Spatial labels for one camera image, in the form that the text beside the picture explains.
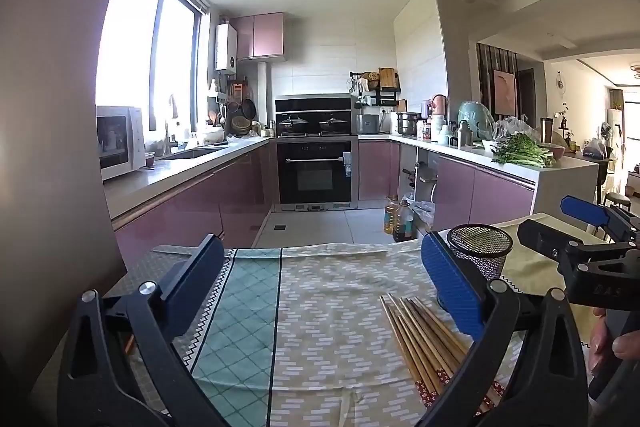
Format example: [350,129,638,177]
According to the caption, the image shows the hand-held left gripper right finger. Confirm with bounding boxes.
[421,231,590,427]

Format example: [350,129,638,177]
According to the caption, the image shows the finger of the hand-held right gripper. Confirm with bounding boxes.
[560,195,640,242]
[517,218,640,308]

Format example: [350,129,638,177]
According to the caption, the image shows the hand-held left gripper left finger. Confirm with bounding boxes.
[57,234,231,427]

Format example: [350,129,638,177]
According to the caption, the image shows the black mesh utensil holder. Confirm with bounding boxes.
[446,223,515,284]

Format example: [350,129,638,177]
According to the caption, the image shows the bundle of wooden chopsticks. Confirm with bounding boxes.
[378,293,503,413]

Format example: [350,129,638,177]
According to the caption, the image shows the person's right hand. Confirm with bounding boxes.
[587,307,640,375]

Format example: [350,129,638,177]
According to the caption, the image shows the white kitchen countertop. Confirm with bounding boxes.
[102,134,273,220]
[359,133,600,233]

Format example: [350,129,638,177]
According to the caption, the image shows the round stool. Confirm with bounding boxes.
[602,192,632,212]

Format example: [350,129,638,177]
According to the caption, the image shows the pink base cabinets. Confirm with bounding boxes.
[359,139,536,233]
[111,142,278,253]

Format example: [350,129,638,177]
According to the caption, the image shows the dark cooking oil bottle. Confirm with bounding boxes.
[392,201,415,243]

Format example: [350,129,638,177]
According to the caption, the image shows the bunch of green vegetables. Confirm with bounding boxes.
[492,133,557,168]

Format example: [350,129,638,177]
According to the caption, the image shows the clear plastic bag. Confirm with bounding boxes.
[494,116,538,142]

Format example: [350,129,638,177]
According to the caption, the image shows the kitchen sink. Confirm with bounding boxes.
[170,146,231,160]

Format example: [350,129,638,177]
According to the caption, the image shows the patterned tablecloth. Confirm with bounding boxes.
[100,213,608,427]

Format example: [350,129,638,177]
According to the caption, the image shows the green round appliance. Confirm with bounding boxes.
[459,101,496,142]

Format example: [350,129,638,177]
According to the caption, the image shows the steel sink faucet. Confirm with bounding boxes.
[161,93,180,156]

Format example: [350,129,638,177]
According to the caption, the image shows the white microwave oven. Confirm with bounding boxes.
[96,106,147,182]

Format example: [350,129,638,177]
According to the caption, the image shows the black integrated stove with oven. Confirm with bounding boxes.
[274,94,360,212]

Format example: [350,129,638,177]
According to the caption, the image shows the steel steamer pot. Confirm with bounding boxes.
[396,111,422,136]

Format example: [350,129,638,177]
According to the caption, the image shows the silver box appliance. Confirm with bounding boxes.
[356,113,381,135]

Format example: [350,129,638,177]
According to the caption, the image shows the grey refrigerator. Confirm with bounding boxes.
[0,0,148,408]

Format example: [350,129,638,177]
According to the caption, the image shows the kitchen window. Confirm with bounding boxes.
[96,0,208,132]

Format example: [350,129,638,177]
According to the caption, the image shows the pink wall picture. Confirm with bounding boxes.
[492,69,518,118]

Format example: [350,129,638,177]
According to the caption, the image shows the black wall rack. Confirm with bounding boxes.
[349,67,402,108]

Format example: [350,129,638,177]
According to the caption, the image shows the white wall water heater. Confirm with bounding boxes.
[215,24,238,74]

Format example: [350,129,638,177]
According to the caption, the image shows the pink wall cabinet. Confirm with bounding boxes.
[229,12,286,60]

